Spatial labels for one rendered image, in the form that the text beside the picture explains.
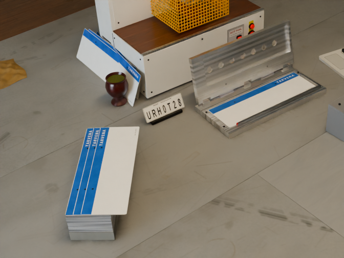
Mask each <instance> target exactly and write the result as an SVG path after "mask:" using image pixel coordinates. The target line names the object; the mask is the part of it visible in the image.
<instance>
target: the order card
mask: <svg viewBox="0 0 344 258"><path fill-rule="evenodd" d="M184 107H185V105H184V102H183V99H182V95H181V93H179V94H176V95H173V96H171V97H169V98H166V99H164V100H161V101H159V102H157V103H154V104H152V105H150V106H147V107H145V108H143V112H144V116H145V119H146V122H147V123H149V122H151V121H154V120H156V119H158V118H160V117H163V116H165V115H167V114H170V113H172V112H174V111H177V110H179V109H181V108H184Z"/></svg>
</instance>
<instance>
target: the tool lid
mask: <svg viewBox="0 0 344 258"><path fill-rule="evenodd" d="M274 40H275V45H272V42H273V41H274ZM262 45H265V48H264V49H263V50H262ZM252 49H254V50H255V52H254V53H253V54H251V50H252ZM242 53H244V57H243V58H241V54H242ZM230 58H233V62H232V63H230V62H229V61H230ZM220 62H222V66H221V67H220V68H219V63H220ZM293 63H294V62H293V51H292V40H291V29H290V20H288V19H286V20H284V21H281V22H279V23H276V24H274V25H271V26H268V27H266V28H263V29H261V30H258V31H256V32H253V33H251V34H248V35H246V36H243V37H241V38H238V39H236V40H233V41H231V42H228V43H226V44H223V45H221V46H218V47H216V48H213V49H211V50H208V51H206V52H203V53H201V54H198V55H196V56H193V57H191V58H189V64H190V70H191V76H192V82H193V88H194V92H195V98H196V103H197V104H201V103H203V100H204V99H207V98H209V99H213V98H215V97H217V96H220V98H222V97H225V96H227V95H229V94H231V93H233V92H234V89H236V88H238V87H240V86H243V85H244V82H246V81H248V80H249V81H254V80H256V79H259V78H261V80H263V79H265V78H268V77H270V76H272V75H274V72H275V71H277V70H279V69H282V68H283V65H285V64H289V65H291V64H293ZM208 67H211V71H210V72H207V69H208Z"/></svg>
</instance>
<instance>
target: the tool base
mask: <svg viewBox="0 0 344 258"><path fill-rule="evenodd" d="M291 66H292V64H291V65H287V64H285V65H283V68H282V69H279V70H277V71H275V72H274V75H272V76H270V77H268V78H265V79H263V80H261V78H259V79H256V80H254V81H251V82H249V81H246V82H244V85H243V86H240V87H238V88H236V89H234V92H233V93H231V94H229V95H227V96H225V97H222V98H220V96H217V97H215V98H213V99H210V100H209V99H204V100H203V103H201V104H198V105H196V106H195V111H197V112H198V113H199V114H200V115H201V116H203V117H204V118H205V119H206V120H207V121H209V122H210V123H211V124H212V125H213V126H215V127H216V128H217V129H218V130H219V131H221V132H222V133H223V134H224V135H225V136H227V137H228V138H232V137H234V136H236V135H238V134H241V133H243V132H245V131H247V130H249V129H251V128H253V127H255V126H257V125H260V124H262V123H264V122H266V121H268V120H270V119H272V118H274V117H277V116H279V115H281V114H283V113H285V112H287V111H289V110H291V109H294V108H296V107H298V106H300V105H302V104H304V103H306V102H308V101H310V100H313V99H315V98H317V97H319V96H321V95H323V94H325V93H326V88H325V87H322V86H321V88H319V89H316V90H314V91H312V92H310V93H308V94H306V95H304V96H301V97H299V98H297V99H294V100H292V101H290V102H288V103H286V104H284V105H282V106H279V107H277V108H275V109H273V110H271V111H269V112H267V113H264V114H262V115H260V116H258V117H256V118H254V119H251V120H249V121H247V122H245V123H243V124H241V125H239V126H237V125H235V126H233V127H228V126H227V125H225V124H224V123H223V122H222V121H221V120H219V119H218V118H217V117H216V116H214V115H213V114H212V113H211V112H209V111H208V110H209V109H211V108H214V107H216V106H218V105H220V104H223V103H225V102H228V101H230V100H232V99H234V98H237V97H239V96H241V95H243V94H246V93H248V92H250V91H252V90H255V89H257V88H259V87H262V86H264V85H266V84H268V83H270V82H273V81H275V80H277V79H279V78H282V77H284V76H286V75H288V74H291V73H296V74H297V75H299V76H300V72H299V73H298V71H297V69H294V68H292V67H291ZM205 112H207V113H205ZM223 126H225V127H223Z"/></svg>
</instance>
